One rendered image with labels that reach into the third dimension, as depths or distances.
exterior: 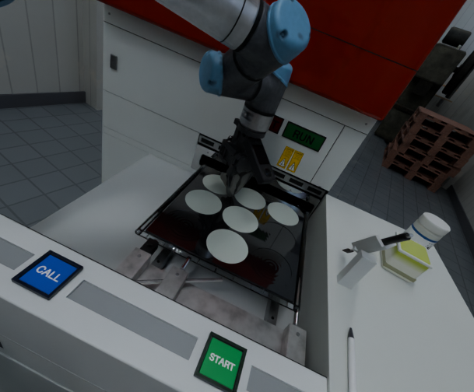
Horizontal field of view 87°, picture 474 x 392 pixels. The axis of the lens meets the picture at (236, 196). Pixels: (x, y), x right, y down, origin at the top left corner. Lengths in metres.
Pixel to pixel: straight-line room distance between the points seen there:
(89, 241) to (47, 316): 0.28
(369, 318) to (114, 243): 0.55
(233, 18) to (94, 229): 0.52
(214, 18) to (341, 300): 0.50
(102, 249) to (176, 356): 0.34
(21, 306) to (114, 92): 0.72
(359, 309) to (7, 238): 0.59
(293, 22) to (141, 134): 0.68
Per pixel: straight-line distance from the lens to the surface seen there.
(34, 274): 0.44
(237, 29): 0.41
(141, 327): 0.40
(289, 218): 0.75
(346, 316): 0.53
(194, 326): 0.40
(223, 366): 0.39
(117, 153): 1.06
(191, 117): 0.84
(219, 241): 0.58
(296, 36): 0.42
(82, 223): 0.69
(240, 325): 0.51
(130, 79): 0.93
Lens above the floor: 1.32
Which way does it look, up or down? 34 degrees down
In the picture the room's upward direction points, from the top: 23 degrees clockwise
